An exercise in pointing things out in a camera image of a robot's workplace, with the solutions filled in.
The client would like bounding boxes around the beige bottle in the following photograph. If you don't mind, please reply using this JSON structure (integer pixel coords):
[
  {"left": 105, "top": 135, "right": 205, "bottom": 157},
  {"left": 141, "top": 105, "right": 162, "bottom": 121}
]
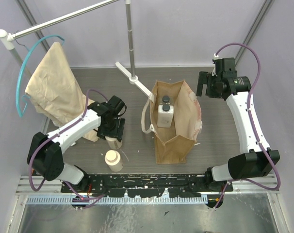
[
  {"left": 104, "top": 150, "right": 123, "bottom": 172},
  {"left": 105, "top": 136, "right": 122, "bottom": 150}
]

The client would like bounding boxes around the beige bottle upper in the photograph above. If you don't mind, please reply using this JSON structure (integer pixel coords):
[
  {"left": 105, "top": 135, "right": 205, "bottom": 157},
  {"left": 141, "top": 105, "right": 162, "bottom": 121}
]
[{"left": 105, "top": 136, "right": 122, "bottom": 150}]

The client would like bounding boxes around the beige cloth garment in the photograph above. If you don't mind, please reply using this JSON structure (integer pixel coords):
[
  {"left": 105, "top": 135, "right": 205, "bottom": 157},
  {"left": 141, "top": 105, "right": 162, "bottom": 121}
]
[{"left": 24, "top": 41, "right": 100, "bottom": 143}]

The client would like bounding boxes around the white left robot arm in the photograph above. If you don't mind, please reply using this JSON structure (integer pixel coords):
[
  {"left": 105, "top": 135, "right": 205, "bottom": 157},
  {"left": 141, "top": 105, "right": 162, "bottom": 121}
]
[{"left": 27, "top": 96, "right": 127, "bottom": 192}]

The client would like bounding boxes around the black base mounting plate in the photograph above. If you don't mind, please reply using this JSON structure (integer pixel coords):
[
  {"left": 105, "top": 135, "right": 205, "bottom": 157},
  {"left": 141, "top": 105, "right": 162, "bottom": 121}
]
[{"left": 72, "top": 173, "right": 226, "bottom": 198}]

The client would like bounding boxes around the clear glass perfume bottle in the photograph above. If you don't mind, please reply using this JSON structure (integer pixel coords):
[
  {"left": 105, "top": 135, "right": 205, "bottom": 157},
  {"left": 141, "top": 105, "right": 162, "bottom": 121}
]
[{"left": 158, "top": 95, "right": 174, "bottom": 105}]

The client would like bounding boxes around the metal clothes rack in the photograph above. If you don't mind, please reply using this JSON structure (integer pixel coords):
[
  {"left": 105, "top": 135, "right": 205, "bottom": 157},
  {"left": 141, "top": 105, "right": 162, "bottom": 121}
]
[{"left": 0, "top": 0, "right": 153, "bottom": 146}]

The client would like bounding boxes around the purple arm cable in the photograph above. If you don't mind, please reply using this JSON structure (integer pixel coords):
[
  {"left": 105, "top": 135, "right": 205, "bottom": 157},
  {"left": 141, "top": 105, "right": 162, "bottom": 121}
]
[
  {"left": 212, "top": 43, "right": 281, "bottom": 209},
  {"left": 28, "top": 89, "right": 109, "bottom": 210}
]

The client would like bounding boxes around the teal clothes hanger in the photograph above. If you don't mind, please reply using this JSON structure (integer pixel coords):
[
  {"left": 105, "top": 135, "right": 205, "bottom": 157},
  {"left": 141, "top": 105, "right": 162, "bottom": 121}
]
[{"left": 16, "top": 35, "right": 65, "bottom": 118}]

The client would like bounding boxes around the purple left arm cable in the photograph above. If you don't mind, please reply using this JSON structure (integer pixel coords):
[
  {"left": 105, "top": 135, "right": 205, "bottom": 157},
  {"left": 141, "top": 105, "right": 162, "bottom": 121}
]
[{"left": 28, "top": 89, "right": 109, "bottom": 210}]

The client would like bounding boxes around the brown canvas tote bag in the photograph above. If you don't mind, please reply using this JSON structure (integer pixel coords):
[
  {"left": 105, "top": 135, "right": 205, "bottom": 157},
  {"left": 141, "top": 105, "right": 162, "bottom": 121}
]
[{"left": 141, "top": 81, "right": 203, "bottom": 164}]

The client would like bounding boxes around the white bottle with dark cap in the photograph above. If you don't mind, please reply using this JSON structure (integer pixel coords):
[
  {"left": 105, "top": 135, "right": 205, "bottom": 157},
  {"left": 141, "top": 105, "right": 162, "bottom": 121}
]
[{"left": 157, "top": 104, "right": 174, "bottom": 128}]

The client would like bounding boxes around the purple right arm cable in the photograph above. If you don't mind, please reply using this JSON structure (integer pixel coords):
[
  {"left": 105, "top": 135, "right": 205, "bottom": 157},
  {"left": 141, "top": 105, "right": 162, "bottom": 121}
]
[{"left": 212, "top": 43, "right": 281, "bottom": 209}]

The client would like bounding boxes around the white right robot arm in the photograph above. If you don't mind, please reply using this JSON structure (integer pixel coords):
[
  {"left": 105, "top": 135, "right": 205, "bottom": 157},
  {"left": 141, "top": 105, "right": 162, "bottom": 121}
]
[{"left": 196, "top": 56, "right": 280, "bottom": 191}]

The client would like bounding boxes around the beige bottle lower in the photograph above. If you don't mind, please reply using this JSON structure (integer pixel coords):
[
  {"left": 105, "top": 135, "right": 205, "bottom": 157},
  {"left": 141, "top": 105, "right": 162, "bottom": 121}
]
[{"left": 104, "top": 150, "right": 123, "bottom": 172}]

